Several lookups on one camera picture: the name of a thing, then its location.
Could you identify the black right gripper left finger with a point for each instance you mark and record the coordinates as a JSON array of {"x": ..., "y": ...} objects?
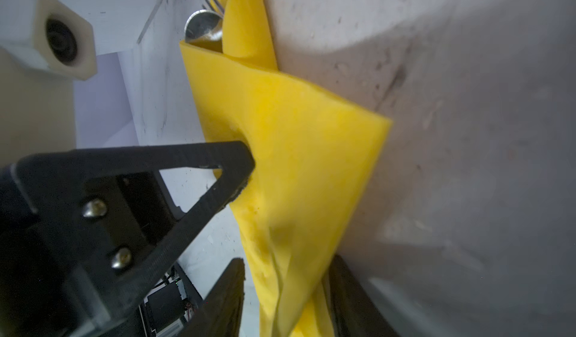
[{"x": 221, "y": 312}]

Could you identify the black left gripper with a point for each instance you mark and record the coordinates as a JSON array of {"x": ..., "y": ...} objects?
[{"x": 74, "y": 261}]

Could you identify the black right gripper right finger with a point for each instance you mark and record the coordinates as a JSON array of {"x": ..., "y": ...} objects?
[{"x": 351, "y": 310}]

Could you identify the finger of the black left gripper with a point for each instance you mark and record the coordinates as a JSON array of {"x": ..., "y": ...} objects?
[{"x": 186, "y": 186}]

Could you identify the silver spoon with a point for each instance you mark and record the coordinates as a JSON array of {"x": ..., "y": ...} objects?
[{"x": 204, "y": 26}]

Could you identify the silver fork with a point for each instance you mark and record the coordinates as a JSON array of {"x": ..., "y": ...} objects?
[{"x": 213, "y": 5}]

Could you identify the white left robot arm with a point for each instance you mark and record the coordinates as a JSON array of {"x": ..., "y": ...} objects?
[{"x": 38, "y": 108}]

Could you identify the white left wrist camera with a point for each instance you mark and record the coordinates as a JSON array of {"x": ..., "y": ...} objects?
[{"x": 46, "y": 35}]

